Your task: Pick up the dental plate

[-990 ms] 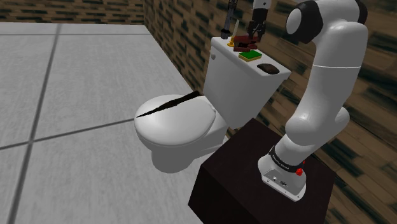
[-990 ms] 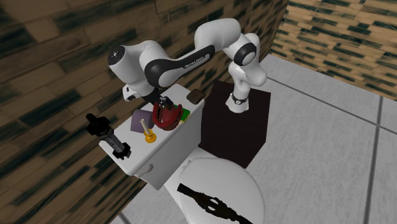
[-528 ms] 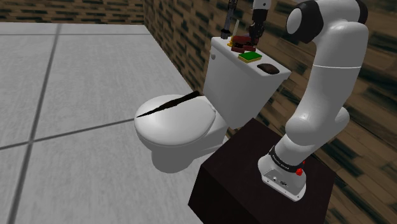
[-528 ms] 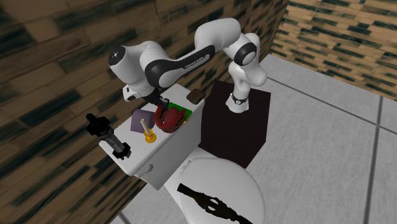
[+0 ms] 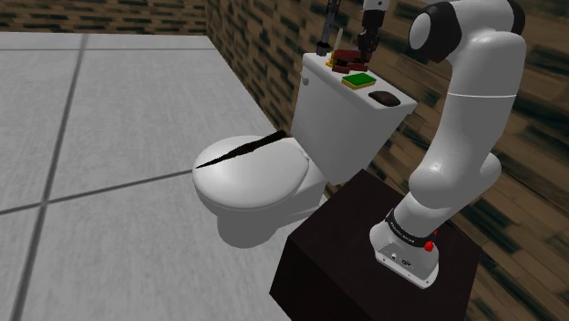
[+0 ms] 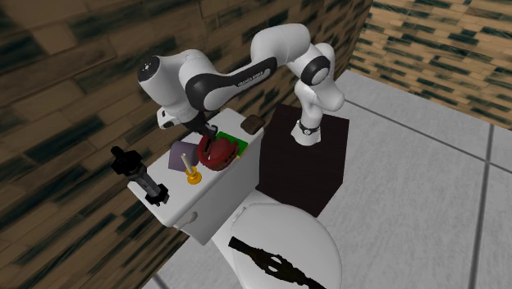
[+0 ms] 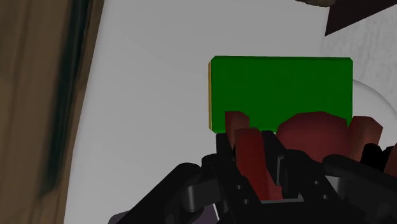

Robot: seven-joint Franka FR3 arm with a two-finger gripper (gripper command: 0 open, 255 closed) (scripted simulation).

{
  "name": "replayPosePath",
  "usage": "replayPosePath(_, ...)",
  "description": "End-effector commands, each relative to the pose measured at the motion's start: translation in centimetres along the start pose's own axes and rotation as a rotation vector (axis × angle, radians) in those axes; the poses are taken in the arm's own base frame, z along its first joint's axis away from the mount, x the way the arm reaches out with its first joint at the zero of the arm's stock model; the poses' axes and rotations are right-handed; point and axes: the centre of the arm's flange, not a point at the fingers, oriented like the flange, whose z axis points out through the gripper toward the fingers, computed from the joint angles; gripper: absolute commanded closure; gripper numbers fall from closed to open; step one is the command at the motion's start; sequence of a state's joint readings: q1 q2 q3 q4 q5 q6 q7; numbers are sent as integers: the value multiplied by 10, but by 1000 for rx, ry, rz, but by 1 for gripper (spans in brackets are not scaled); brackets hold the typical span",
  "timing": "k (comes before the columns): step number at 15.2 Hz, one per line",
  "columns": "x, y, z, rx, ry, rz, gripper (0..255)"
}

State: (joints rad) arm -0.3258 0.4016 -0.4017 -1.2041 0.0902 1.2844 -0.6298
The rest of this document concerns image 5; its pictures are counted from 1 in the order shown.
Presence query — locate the dark grey long tool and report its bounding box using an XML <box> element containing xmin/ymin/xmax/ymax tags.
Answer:
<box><xmin>316</xmin><ymin>0</ymin><xmax>343</xmax><ymax>58</ymax></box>

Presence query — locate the dark red blocky object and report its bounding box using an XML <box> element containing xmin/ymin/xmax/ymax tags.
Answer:
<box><xmin>330</xmin><ymin>48</ymin><xmax>370</xmax><ymax>75</ymax></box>

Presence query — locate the green and yellow sponge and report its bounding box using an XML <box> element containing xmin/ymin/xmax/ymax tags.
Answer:
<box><xmin>340</xmin><ymin>72</ymin><xmax>378</xmax><ymax>91</ymax></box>

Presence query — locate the dark brown oval soap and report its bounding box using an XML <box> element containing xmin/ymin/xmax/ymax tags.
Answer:
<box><xmin>367</xmin><ymin>90</ymin><xmax>402</xmax><ymax>108</ymax></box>

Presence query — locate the white toilet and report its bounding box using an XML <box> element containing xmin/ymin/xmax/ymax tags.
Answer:
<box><xmin>191</xmin><ymin>51</ymin><xmax>419</xmax><ymax>250</ymax></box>

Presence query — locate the dark robot stand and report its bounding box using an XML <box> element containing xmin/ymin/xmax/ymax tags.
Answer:
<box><xmin>269</xmin><ymin>168</ymin><xmax>482</xmax><ymax>321</ymax></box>

